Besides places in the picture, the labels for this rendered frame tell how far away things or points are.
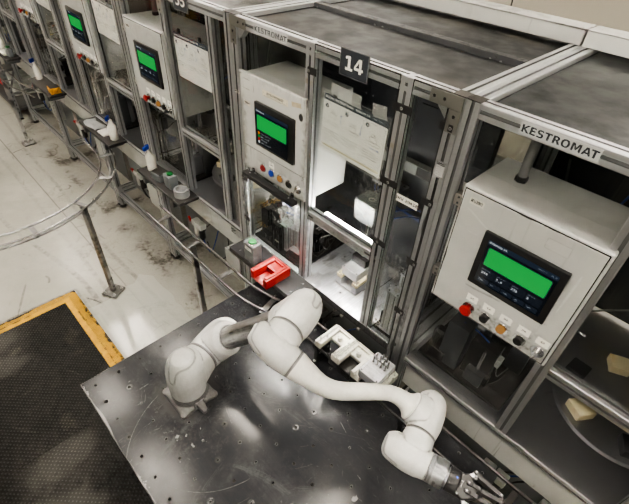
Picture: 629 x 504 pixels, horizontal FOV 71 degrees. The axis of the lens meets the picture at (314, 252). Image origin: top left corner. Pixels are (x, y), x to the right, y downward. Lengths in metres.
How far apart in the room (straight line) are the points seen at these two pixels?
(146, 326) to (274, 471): 1.74
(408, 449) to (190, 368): 0.90
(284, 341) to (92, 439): 1.73
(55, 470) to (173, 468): 1.06
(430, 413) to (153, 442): 1.12
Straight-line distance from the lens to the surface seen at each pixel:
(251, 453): 1.97
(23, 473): 3.00
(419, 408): 1.57
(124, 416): 2.15
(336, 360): 1.97
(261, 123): 1.95
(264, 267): 2.22
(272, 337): 1.44
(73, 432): 3.01
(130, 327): 3.37
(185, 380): 1.92
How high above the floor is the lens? 2.47
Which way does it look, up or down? 41 degrees down
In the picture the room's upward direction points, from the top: 3 degrees clockwise
